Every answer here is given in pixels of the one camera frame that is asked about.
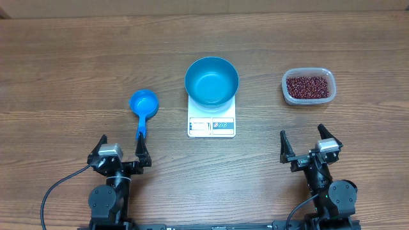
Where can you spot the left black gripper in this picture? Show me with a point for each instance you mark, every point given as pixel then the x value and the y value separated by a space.
pixel 144 158

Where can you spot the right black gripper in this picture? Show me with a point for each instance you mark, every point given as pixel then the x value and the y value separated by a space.
pixel 301 161

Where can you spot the blue plastic measuring scoop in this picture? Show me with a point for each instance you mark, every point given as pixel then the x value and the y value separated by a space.
pixel 143 103

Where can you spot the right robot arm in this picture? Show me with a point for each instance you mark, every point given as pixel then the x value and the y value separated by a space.
pixel 332 203

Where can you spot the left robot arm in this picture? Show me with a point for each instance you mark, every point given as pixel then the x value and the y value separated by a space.
pixel 109 202

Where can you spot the white digital kitchen scale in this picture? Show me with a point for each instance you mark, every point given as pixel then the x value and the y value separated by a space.
pixel 215 122

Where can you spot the teal round bowl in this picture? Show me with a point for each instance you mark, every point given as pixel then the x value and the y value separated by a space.
pixel 211 81

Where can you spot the red adzuki beans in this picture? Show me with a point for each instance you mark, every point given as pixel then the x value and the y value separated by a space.
pixel 307 87

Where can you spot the clear plastic food container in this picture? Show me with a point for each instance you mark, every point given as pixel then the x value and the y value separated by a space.
pixel 309 72

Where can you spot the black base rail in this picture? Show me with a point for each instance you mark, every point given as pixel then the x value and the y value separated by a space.
pixel 220 226

